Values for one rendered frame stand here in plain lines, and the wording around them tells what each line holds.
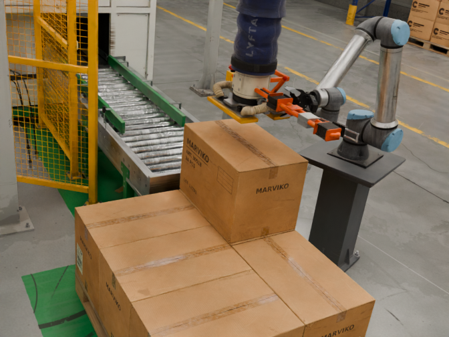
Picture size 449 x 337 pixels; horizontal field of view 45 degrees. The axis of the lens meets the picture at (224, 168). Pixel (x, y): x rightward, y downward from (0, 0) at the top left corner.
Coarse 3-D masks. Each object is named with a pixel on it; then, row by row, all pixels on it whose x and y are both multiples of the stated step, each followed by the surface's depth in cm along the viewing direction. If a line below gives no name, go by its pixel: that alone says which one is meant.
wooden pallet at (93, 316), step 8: (80, 280) 291; (80, 288) 293; (80, 296) 296; (88, 296) 280; (88, 304) 292; (88, 312) 287; (96, 312) 270; (96, 320) 282; (96, 328) 277; (104, 328) 261; (104, 336) 273
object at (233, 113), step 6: (210, 96) 279; (216, 102) 272; (222, 102) 271; (222, 108) 266; (228, 108) 265; (234, 108) 265; (240, 108) 261; (228, 114) 263; (234, 114) 259; (240, 114) 258; (240, 120) 254; (246, 120) 255; (252, 120) 256
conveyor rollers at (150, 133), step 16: (112, 80) 476; (112, 96) 435; (128, 96) 441; (144, 96) 448; (128, 112) 407; (144, 112) 413; (160, 112) 420; (112, 128) 376; (128, 128) 382; (144, 128) 388; (160, 128) 386; (176, 128) 391; (128, 144) 356; (144, 144) 362; (160, 144) 361; (176, 144) 365; (144, 160) 337; (160, 160) 341; (176, 160) 347
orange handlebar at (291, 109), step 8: (280, 72) 289; (272, 80) 278; (288, 80) 283; (256, 88) 260; (264, 88) 261; (264, 96) 254; (280, 104) 244; (288, 104) 246; (288, 112) 241; (296, 112) 236; (304, 112) 237; (320, 120) 230; (336, 136) 218
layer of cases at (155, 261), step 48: (96, 240) 257; (144, 240) 261; (192, 240) 265; (288, 240) 274; (96, 288) 265; (144, 288) 229; (192, 288) 233; (240, 288) 236; (288, 288) 240; (336, 288) 243; (144, 336) 211; (192, 336) 207; (240, 336) 210; (288, 336) 217; (336, 336) 236
